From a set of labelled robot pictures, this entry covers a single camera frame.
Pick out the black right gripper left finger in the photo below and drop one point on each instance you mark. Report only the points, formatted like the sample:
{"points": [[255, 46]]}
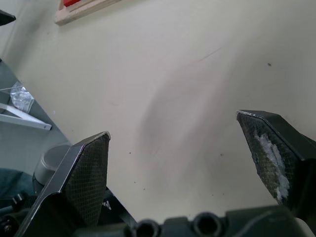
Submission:
{"points": [[84, 177]]}

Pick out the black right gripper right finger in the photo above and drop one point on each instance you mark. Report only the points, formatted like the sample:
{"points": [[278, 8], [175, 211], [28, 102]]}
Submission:
{"points": [[284, 148]]}

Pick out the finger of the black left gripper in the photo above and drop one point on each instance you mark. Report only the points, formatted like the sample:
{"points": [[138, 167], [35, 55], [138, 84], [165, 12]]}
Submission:
{"points": [[6, 17]]}

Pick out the red block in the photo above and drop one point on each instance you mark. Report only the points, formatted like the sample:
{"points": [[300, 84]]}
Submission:
{"points": [[69, 2]]}

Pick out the silver robot body cylinder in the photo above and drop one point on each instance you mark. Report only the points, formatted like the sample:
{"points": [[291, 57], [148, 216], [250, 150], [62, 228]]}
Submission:
{"points": [[48, 163]]}

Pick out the wooden letter block tray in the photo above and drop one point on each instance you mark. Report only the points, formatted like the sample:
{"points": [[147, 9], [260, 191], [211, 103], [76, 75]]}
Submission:
{"points": [[74, 14]]}

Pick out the white metal bar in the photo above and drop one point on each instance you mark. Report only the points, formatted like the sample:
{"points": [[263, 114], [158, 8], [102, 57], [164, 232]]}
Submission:
{"points": [[27, 121]]}

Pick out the small clear plastic bag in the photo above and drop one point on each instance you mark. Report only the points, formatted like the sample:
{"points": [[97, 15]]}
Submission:
{"points": [[22, 97]]}

